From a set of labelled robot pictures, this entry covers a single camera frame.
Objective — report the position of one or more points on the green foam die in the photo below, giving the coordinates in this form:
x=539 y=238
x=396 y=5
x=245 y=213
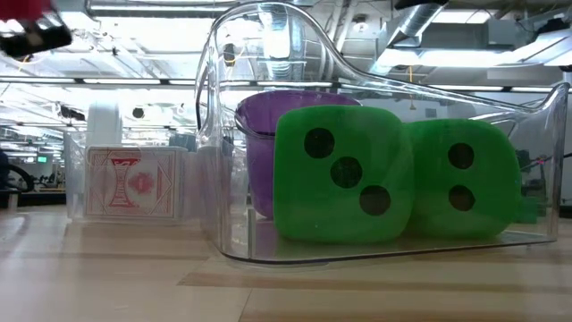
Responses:
x=491 y=179
x=308 y=210

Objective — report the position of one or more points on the small clear plastic box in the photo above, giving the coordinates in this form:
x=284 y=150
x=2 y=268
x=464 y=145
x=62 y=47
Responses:
x=73 y=179

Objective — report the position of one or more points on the purple plastic bucket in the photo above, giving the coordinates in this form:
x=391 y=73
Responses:
x=259 y=134

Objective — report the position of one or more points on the silver ventilation duct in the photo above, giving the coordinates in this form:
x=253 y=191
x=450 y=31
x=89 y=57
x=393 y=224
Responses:
x=418 y=20

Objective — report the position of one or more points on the long ceiling light panel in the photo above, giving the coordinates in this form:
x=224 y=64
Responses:
x=469 y=57

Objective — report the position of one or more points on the small green toy brick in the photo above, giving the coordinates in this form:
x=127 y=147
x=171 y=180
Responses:
x=529 y=210

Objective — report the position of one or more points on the black hanging ceiling device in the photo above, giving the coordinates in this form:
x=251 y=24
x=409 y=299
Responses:
x=229 y=53

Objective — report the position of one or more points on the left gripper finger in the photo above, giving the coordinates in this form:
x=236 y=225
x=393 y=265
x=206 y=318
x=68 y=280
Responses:
x=36 y=38

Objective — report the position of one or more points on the black round ceiling fixture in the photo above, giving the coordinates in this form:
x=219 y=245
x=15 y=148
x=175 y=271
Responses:
x=138 y=112

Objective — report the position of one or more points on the large clear plastic bin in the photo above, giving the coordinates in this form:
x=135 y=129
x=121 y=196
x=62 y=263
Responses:
x=232 y=201

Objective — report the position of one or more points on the red toy brick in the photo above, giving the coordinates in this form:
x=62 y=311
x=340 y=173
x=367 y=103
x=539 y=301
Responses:
x=22 y=8

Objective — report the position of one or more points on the pink card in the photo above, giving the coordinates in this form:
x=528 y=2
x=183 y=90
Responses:
x=134 y=183

